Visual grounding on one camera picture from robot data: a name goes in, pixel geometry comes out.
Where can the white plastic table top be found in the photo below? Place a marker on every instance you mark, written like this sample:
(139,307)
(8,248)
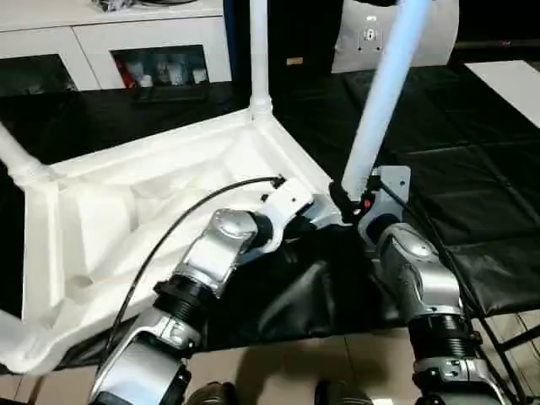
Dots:
(110,219)

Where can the white plastic bag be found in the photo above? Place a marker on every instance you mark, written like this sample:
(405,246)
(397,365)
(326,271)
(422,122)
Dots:
(359,38)

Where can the dark grey robot foot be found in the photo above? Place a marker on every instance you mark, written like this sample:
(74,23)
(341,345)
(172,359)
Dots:
(342,394)
(211,395)

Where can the black box with yellow label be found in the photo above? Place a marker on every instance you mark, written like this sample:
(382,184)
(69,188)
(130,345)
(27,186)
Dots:
(304,34)

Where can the small white jar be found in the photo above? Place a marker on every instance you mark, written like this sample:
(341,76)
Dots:
(199,76)
(145,81)

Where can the white flat board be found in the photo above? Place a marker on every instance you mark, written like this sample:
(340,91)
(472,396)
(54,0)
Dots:
(506,89)

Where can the black stand leg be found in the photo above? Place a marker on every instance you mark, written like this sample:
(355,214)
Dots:
(510,334)

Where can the small red bottle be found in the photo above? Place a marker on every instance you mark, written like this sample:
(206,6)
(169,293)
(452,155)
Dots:
(128,76)

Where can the white cabinet with glass doors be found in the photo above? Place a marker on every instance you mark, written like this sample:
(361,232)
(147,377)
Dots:
(84,38)

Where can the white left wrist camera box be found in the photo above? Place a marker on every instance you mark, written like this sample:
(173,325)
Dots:
(287,202)

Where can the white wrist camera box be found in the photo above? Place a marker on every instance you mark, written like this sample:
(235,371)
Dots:
(390,184)
(287,202)

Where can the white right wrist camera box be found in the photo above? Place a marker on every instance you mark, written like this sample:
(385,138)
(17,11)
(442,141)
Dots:
(390,184)

